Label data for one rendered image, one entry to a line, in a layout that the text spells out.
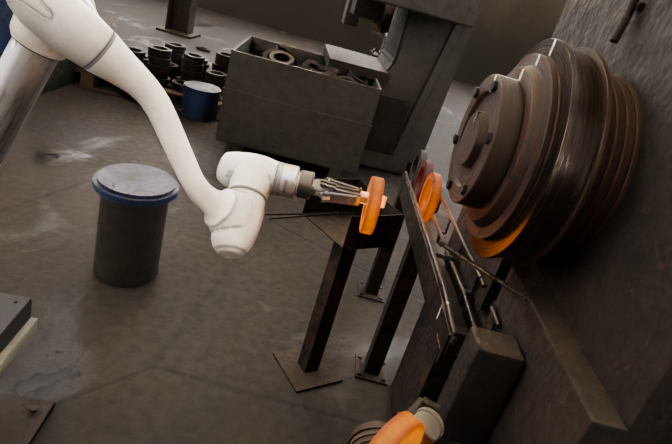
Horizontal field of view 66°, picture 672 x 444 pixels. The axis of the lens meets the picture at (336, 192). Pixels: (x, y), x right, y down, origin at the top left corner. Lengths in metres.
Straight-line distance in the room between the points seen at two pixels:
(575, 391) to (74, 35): 1.09
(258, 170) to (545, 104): 0.70
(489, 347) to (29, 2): 1.07
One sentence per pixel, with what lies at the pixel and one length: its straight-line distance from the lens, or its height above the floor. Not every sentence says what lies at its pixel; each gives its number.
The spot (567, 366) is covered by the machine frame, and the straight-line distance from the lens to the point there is 0.98.
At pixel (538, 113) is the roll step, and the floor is 1.22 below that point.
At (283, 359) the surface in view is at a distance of 2.05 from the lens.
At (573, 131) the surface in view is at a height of 1.22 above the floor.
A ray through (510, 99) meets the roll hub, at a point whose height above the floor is 1.23.
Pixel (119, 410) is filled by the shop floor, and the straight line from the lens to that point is 1.82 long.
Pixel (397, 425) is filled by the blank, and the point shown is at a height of 0.78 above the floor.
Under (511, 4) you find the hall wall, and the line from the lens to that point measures 11.42.
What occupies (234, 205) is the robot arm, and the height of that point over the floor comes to 0.80.
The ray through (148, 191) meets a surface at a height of 0.43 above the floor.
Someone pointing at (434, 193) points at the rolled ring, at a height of 0.75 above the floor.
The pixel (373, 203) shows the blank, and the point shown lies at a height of 0.86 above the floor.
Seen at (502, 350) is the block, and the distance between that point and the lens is 1.06.
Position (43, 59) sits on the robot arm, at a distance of 1.34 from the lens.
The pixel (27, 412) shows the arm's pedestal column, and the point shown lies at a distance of 1.81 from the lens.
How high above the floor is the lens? 1.35
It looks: 22 degrees down
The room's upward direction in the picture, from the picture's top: 16 degrees clockwise
